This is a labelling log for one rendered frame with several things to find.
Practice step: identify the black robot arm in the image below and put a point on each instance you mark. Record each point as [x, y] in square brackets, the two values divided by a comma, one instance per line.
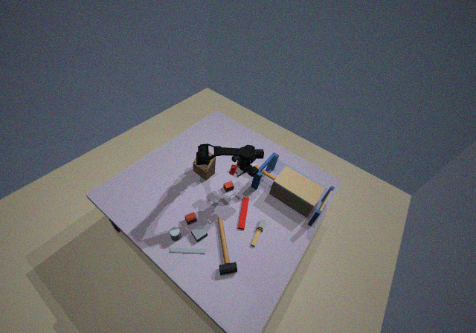
[246, 153]

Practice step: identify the pale grey flat bar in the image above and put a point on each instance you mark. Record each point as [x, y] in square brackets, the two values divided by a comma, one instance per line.
[187, 250]

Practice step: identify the grey-blue short cylinder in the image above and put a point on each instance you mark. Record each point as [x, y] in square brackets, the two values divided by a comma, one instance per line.
[175, 234]

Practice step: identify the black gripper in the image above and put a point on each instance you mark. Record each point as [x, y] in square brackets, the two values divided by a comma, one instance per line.
[245, 164]

